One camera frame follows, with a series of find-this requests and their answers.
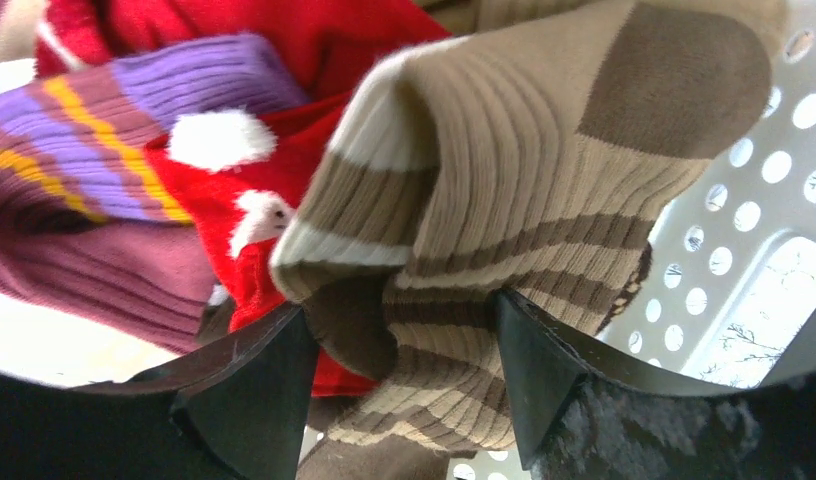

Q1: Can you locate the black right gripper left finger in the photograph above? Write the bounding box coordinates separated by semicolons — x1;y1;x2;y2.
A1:
0;304;318;479

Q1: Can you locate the brown beige striped sock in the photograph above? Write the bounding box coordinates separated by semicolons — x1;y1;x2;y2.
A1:
270;0;788;451

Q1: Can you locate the beige maroon toe sock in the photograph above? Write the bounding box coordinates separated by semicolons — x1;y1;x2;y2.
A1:
0;0;47;62

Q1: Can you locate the small red sock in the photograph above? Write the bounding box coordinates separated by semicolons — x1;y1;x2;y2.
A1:
142;92;383;399

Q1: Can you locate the red santa bear sock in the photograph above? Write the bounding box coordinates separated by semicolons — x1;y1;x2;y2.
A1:
34;0;449;100

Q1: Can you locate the purple orange striped sock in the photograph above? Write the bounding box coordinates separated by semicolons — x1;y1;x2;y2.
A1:
0;39;307;353

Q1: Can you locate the white plastic basket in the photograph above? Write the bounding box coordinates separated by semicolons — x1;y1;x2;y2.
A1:
448;1;816;479

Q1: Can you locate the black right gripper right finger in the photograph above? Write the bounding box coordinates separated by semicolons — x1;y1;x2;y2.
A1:
494;290;816;479

